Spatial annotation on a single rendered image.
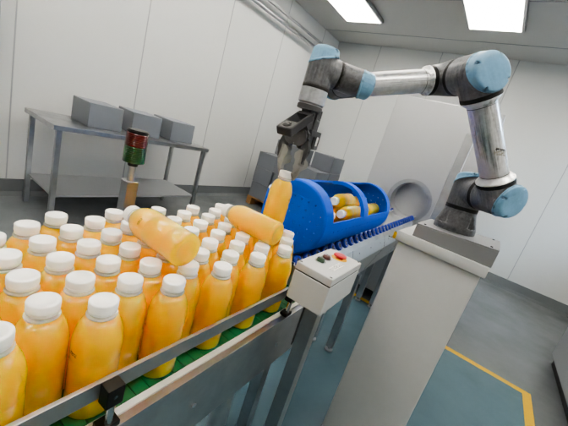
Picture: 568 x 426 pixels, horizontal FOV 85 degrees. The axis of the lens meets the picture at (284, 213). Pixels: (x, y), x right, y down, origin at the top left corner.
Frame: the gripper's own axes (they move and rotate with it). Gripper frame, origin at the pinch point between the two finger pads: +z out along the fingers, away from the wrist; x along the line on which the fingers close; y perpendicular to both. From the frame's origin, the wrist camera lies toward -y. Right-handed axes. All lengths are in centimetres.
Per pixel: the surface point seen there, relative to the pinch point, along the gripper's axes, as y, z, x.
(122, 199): -22, 23, 42
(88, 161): 107, 86, 330
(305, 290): -12.6, 22.7, -22.4
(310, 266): -11.8, 16.9, -21.4
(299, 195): 22.2, 9.2, 5.4
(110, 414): -55, 34, -17
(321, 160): 385, 18, 180
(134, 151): -22.0, 6.9, 39.5
